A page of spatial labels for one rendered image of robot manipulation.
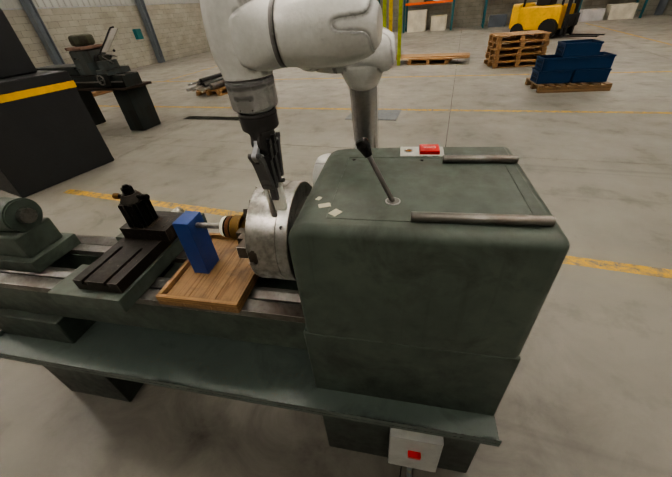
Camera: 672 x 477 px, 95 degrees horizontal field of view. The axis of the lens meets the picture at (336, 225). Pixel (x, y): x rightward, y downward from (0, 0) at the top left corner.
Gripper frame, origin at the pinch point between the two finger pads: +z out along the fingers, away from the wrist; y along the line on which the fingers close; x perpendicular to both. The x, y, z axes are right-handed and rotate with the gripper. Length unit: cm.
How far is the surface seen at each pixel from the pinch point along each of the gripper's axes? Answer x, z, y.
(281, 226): -3.3, 12.5, -4.6
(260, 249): -9.1, 17.6, -0.5
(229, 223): -25.2, 18.9, -13.1
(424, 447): 40, 90, 16
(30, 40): -1281, -5, -986
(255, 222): -10.5, 11.3, -4.4
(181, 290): -46, 41, -2
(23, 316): -127, 61, 4
